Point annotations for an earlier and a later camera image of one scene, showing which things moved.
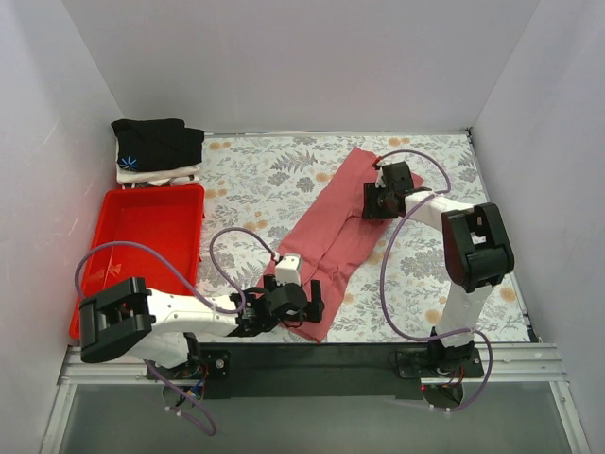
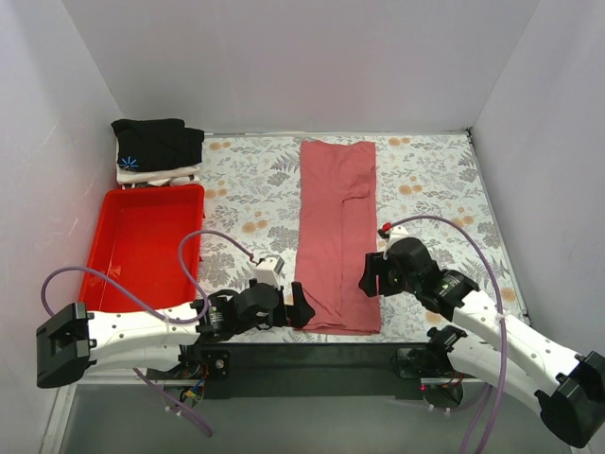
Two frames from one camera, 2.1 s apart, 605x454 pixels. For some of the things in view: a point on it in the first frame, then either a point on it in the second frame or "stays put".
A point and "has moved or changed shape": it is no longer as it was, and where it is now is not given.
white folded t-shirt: x=181 y=177 stays put
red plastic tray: x=164 y=220 stays put
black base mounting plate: x=321 y=371 stays put
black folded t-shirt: x=148 y=144 stays put
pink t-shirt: x=342 y=225 has moved or changed shape
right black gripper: x=371 y=201 to x=381 y=274
